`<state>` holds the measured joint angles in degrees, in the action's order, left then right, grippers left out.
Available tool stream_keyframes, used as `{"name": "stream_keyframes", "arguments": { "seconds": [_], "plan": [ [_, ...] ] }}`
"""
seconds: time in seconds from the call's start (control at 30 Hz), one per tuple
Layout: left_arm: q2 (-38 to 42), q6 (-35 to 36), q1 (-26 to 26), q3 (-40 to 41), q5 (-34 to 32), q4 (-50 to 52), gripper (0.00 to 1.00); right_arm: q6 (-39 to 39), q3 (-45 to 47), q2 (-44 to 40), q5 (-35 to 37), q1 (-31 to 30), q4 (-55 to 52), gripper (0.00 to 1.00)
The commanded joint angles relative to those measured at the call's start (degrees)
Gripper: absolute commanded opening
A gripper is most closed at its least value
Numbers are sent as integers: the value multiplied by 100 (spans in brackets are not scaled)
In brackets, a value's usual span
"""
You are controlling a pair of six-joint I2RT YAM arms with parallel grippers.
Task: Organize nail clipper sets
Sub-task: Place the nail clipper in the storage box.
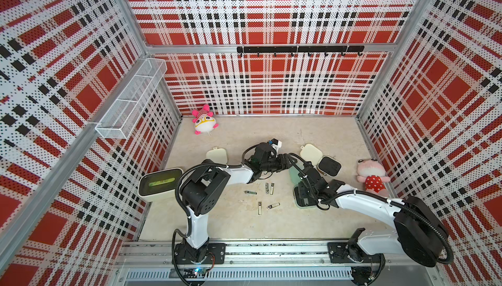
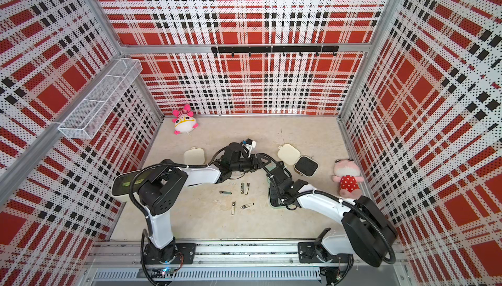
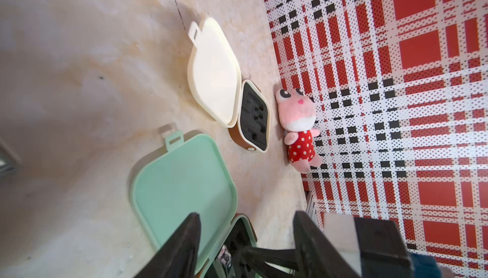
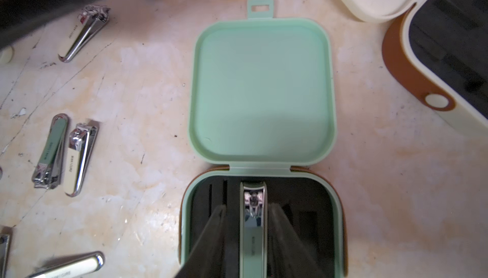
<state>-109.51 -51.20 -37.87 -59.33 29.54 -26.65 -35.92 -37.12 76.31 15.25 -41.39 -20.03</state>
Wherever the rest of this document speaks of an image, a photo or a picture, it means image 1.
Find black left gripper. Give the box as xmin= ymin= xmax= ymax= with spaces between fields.
xmin=261 ymin=153 xmax=298 ymax=172

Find mint green manicure case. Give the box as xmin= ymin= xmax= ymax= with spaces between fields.
xmin=289 ymin=165 xmax=326 ymax=208

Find cream manicure case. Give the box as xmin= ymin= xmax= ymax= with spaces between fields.
xmin=300 ymin=144 xmax=342 ymax=177
xmin=205 ymin=147 xmax=228 ymax=164

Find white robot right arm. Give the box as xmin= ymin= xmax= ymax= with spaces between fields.
xmin=289 ymin=153 xmax=454 ymax=267

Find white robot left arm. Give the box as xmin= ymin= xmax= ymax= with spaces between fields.
xmin=173 ymin=139 xmax=294 ymax=264

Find silver clipper bottom right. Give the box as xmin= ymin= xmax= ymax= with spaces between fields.
xmin=267 ymin=202 xmax=281 ymax=210

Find pink frog plush red dress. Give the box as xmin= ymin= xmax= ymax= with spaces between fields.
xmin=356 ymin=159 xmax=391 ymax=197

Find pink white owl plush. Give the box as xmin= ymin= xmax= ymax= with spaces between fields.
xmin=192 ymin=104 xmax=219 ymax=135

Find white box green screen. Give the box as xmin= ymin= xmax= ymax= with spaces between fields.
xmin=138 ymin=168 xmax=184 ymax=202

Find black wall hook rail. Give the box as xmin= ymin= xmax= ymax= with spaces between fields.
xmin=237 ymin=45 xmax=365 ymax=55

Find white wire mesh shelf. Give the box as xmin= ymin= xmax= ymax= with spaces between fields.
xmin=95 ymin=58 xmax=167 ymax=140

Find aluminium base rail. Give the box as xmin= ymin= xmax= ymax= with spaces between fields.
xmin=112 ymin=240 xmax=443 ymax=285

